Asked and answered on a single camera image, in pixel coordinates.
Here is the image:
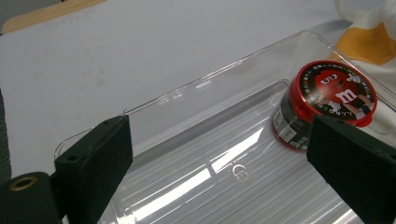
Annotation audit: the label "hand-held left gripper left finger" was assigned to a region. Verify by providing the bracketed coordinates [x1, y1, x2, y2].
[54, 115, 134, 224]

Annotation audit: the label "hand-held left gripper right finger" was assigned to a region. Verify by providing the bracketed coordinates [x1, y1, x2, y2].
[306, 114, 396, 224]

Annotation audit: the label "red lidded candy jar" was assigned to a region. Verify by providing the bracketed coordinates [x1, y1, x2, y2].
[271, 60, 378, 150]

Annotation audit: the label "white tote bag coloured patches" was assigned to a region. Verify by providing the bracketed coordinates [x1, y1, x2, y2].
[330, 0, 396, 94]

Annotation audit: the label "clear plastic tray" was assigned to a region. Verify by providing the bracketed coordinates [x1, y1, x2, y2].
[54, 30, 396, 224]

